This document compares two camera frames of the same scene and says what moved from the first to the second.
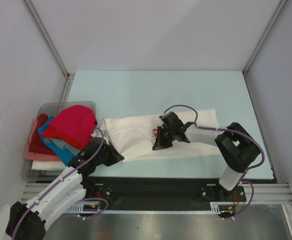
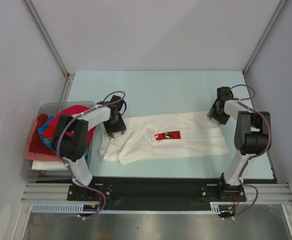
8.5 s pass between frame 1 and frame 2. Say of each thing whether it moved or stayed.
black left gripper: moved
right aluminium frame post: stayed
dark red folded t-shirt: stayed
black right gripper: moved
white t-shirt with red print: stayed
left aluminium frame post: stayed
